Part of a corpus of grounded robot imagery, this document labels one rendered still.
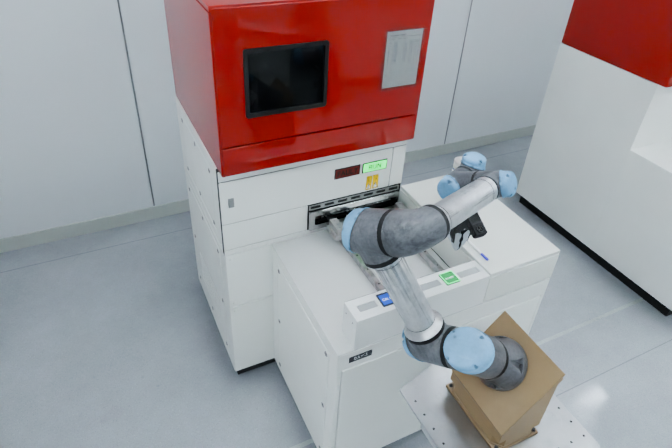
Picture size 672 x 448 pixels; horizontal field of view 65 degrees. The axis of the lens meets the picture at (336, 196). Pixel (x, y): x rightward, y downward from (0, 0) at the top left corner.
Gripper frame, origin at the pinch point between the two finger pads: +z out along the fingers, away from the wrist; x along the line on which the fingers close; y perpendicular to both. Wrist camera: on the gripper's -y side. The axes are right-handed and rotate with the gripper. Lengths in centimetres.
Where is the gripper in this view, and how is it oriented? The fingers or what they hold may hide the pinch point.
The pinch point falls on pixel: (458, 248)
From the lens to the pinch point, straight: 186.4
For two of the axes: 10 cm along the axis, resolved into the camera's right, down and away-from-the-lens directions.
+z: -0.5, 8.2, 5.7
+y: -4.4, -5.3, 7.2
